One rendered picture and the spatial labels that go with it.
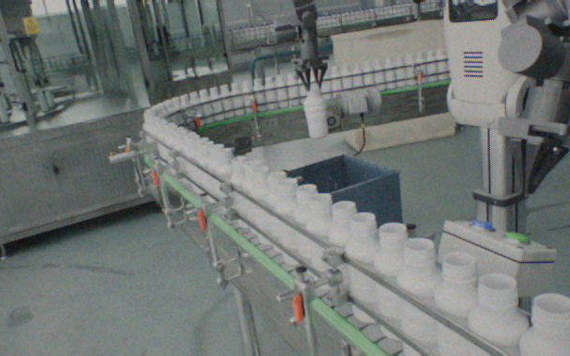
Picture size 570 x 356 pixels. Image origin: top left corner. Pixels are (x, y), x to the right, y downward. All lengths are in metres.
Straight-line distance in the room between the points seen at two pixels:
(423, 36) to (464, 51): 4.00
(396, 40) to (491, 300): 4.71
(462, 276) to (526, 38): 0.30
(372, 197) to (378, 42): 3.67
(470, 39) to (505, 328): 0.85
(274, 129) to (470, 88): 1.50
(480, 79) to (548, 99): 0.56
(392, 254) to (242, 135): 1.98
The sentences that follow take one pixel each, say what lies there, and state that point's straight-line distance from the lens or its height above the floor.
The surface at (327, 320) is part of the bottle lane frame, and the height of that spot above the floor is 0.98.
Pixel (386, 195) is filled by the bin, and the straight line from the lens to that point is 1.58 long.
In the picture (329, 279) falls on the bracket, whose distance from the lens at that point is 0.76.
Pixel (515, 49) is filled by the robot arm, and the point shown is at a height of 1.38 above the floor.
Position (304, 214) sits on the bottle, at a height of 1.13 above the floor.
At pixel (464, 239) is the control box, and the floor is 1.11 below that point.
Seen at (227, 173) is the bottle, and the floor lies 1.11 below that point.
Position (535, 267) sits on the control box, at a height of 1.09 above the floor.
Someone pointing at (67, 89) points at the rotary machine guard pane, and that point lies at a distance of 4.13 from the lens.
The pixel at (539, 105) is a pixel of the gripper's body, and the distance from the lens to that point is 0.74.
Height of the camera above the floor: 1.46
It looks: 18 degrees down
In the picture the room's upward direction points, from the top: 9 degrees counter-clockwise
